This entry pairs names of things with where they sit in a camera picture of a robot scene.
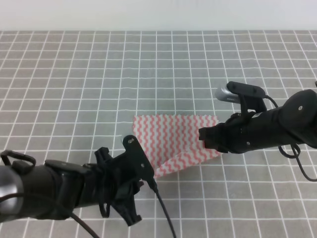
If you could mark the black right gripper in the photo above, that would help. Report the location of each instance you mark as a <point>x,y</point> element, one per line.
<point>221,137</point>

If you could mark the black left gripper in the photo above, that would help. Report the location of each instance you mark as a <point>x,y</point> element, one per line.
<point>115,185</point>

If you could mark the pink wavy striped towel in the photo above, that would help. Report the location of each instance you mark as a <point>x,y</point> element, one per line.
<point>171,142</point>

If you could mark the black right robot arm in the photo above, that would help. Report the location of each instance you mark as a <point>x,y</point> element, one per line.
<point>256,127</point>

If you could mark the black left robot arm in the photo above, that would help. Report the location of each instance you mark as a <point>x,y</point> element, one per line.
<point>54,189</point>

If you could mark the grey grid tablecloth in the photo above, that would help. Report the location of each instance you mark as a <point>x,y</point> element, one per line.
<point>65,94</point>

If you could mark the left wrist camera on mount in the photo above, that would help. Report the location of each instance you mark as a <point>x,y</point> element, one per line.
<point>139,161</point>

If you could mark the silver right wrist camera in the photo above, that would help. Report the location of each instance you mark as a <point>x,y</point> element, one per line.
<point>249,97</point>

